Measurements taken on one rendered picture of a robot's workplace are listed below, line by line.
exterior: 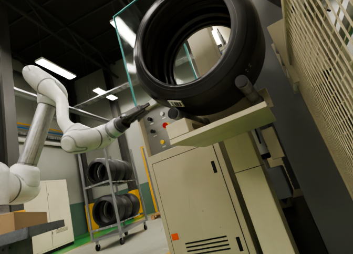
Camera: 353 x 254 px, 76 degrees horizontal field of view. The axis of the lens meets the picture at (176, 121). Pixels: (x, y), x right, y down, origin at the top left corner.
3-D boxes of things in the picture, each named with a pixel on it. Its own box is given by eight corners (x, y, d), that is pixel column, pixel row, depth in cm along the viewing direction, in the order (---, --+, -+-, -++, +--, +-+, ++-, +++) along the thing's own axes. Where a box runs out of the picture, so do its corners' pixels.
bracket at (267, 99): (199, 136, 121) (194, 120, 124) (274, 107, 105) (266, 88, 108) (197, 136, 118) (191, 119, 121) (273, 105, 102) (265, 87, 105)
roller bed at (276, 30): (294, 94, 113) (271, 44, 122) (326, 80, 108) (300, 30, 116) (293, 83, 96) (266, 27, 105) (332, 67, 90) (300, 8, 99)
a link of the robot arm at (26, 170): (-15, 202, 117) (16, 202, 137) (14, 207, 115) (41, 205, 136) (35, 72, 140) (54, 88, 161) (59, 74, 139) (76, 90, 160)
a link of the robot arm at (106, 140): (122, 138, 120) (106, 142, 108) (102, 151, 125) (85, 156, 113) (113, 120, 121) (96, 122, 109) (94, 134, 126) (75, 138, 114)
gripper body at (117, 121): (111, 117, 111) (125, 107, 108) (123, 119, 118) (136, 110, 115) (116, 130, 108) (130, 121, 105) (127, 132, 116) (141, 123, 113)
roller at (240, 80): (263, 105, 105) (253, 107, 107) (261, 95, 106) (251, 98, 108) (249, 85, 75) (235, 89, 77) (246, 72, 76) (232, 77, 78)
